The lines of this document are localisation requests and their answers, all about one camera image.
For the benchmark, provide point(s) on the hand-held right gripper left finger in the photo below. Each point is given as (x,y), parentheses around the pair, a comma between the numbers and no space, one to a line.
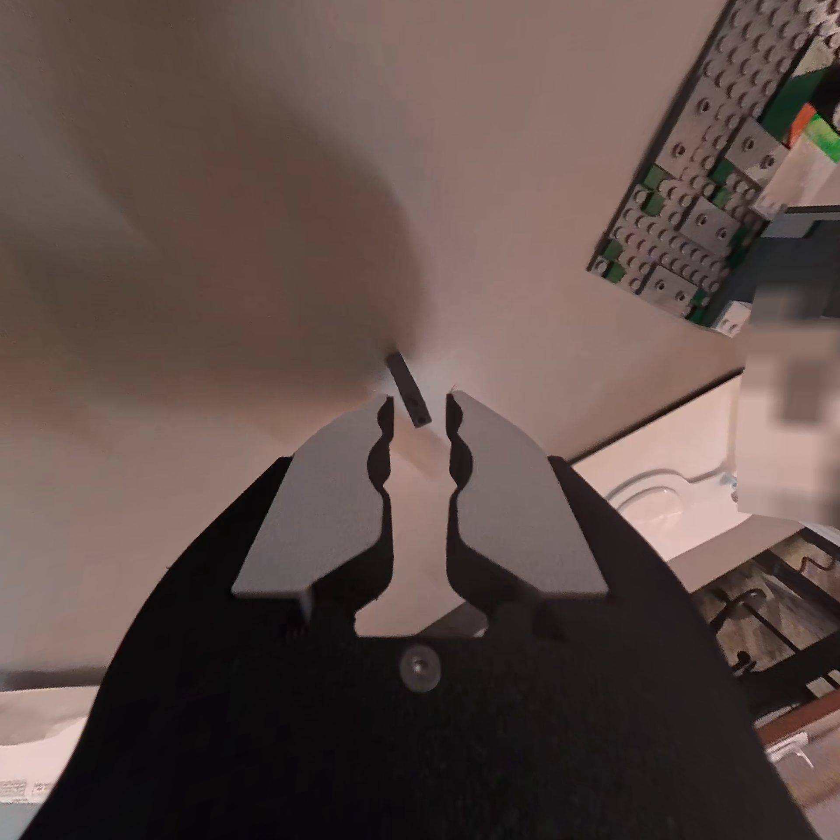
(315,518)

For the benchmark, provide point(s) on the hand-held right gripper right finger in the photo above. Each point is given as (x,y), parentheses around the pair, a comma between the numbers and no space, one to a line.
(525,518)

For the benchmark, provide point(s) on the long grey toy brick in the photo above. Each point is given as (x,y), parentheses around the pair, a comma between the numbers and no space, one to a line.
(410,390)

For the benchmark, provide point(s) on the grey desk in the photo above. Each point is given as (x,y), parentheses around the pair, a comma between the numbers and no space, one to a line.
(197,164)

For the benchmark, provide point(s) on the black star chair base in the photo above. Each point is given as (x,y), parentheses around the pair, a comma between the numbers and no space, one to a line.
(774,630)

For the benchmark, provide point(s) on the white plastic bag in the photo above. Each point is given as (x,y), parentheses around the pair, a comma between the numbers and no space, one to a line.
(39,741)

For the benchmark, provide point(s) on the grey studded baseplate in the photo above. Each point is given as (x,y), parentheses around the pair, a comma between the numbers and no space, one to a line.
(709,197)

